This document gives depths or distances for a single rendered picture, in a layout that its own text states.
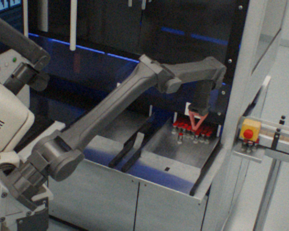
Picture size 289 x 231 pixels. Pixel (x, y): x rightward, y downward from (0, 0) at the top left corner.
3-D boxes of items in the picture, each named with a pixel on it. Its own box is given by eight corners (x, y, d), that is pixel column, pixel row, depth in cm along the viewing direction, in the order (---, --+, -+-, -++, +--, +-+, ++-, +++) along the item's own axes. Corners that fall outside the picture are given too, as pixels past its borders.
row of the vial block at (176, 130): (172, 131, 209) (173, 122, 207) (209, 142, 203) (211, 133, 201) (170, 133, 207) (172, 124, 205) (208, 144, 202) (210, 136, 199)
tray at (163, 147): (169, 122, 216) (170, 116, 215) (222, 138, 208) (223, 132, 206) (140, 156, 188) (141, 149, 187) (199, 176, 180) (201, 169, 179)
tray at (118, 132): (107, 104, 227) (107, 97, 225) (154, 118, 219) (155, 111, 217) (70, 133, 199) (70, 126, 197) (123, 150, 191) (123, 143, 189)
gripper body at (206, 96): (210, 109, 175) (214, 91, 172) (203, 115, 165) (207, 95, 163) (194, 104, 177) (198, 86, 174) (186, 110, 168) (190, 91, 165)
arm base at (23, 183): (-6, 171, 116) (13, 197, 108) (17, 149, 117) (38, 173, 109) (15, 187, 122) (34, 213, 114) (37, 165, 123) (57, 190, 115)
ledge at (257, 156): (239, 141, 212) (240, 137, 211) (266, 148, 208) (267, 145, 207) (232, 154, 200) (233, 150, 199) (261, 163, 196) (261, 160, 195)
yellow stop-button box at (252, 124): (243, 130, 201) (246, 116, 197) (258, 135, 198) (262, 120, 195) (239, 137, 194) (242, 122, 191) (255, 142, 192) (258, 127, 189)
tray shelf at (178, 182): (97, 104, 229) (98, 101, 228) (232, 145, 207) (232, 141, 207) (42, 148, 190) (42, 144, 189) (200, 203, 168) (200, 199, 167)
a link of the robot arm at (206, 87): (195, 74, 166) (209, 78, 163) (204, 72, 172) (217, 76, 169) (191, 92, 168) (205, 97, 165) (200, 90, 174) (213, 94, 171)
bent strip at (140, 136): (137, 143, 197) (138, 131, 194) (143, 145, 196) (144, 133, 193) (121, 158, 186) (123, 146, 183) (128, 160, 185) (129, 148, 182)
